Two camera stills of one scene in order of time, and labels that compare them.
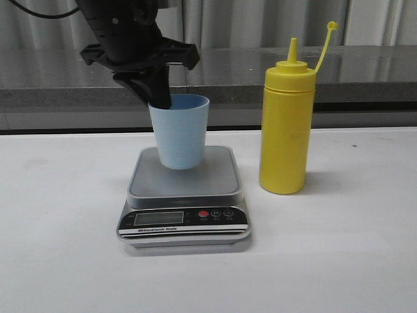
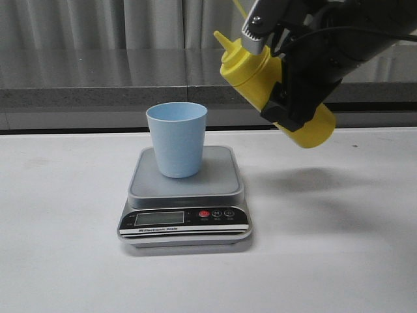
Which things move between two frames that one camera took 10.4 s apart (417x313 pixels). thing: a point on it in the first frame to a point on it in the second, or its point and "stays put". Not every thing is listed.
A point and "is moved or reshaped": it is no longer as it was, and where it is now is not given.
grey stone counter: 53,89 stays put
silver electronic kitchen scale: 171,208 stays put
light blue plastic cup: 180,131 is moved or reshaped
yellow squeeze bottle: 288,104 to 255,75
